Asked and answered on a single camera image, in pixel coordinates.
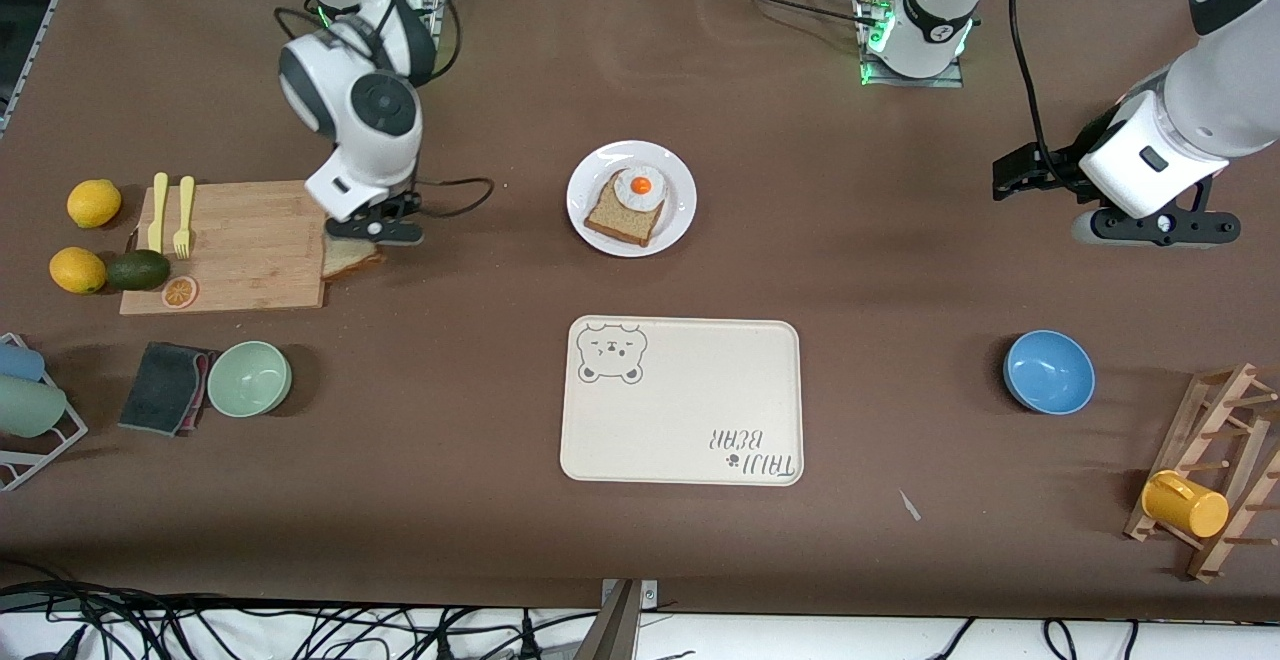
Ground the sandwich top bread slice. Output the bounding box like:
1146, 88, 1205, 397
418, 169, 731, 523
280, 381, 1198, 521
322, 236, 384, 283

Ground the white round plate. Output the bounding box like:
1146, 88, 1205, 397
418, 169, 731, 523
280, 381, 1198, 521
567, 141, 698, 258

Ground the wooden cutting board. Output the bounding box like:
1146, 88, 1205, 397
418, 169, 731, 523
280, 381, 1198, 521
119, 179, 333, 316

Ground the blue bowl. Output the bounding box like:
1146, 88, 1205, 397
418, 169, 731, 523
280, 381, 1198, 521
1003, 330, 1096, 415

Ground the yellow plastic fork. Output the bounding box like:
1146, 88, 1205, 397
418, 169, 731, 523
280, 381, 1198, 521
173, 176, 196, 260

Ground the pale green bowl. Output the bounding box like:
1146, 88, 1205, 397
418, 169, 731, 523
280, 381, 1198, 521
207, 341, 293, 418

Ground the yellow plastic knife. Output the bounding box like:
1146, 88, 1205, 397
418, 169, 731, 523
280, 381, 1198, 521
147, 172, 171, 253

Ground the bread slice under egg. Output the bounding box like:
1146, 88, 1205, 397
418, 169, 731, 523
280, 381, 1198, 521
584, 168, 666, 247

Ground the fried egg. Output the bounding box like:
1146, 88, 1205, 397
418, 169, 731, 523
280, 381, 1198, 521
613, 167, 668, 213

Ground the dark green avocado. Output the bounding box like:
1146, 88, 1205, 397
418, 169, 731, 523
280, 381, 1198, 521
105, 249, 171, 292

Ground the wooden mug rack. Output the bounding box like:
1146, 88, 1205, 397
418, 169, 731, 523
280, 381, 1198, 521
1123, 363, 1280, 582

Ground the grey folded cloth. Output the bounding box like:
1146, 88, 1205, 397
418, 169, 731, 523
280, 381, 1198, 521
117, 342, 221, 437

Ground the yellow lemon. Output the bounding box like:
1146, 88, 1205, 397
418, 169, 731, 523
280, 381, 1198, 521
50, 247, 107, 295
67, 179, 122, 229

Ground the yellow mug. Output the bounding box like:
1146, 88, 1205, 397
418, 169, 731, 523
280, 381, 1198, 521
1141, 470, 1230, 539

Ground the cream bear print tray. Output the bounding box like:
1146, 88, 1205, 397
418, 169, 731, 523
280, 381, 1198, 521
559, 316, 804, 487

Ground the light blue cup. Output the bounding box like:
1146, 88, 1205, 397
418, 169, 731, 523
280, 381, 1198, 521
0, 342, 46, 383

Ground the pale green cup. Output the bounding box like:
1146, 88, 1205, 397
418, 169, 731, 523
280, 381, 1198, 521
0, 376, 68, 439

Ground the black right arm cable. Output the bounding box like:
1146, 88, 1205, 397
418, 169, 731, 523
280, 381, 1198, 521
272, 0, 497, 221

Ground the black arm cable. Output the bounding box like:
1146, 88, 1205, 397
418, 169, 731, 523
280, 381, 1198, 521
272, 0, 497, 221
1010, 0, 1063, 169

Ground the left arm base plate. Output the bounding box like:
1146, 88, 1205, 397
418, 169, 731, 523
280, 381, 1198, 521
855, 0, 966, 89

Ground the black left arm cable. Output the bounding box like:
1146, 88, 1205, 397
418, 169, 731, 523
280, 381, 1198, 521
1010, 0, 1063, 169

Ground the black cable on table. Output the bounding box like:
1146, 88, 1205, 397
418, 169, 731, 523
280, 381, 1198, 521
695, 0, 876, 31

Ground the aluminium frame profile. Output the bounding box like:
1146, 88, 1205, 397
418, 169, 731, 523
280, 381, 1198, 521
0, 0, 99, 136

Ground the white wire rack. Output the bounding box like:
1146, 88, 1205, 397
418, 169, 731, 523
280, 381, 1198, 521
0, 333, 89, 492

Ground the black cable tangle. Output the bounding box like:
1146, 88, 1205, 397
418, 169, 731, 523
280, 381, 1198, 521
0, 580, 601, 660

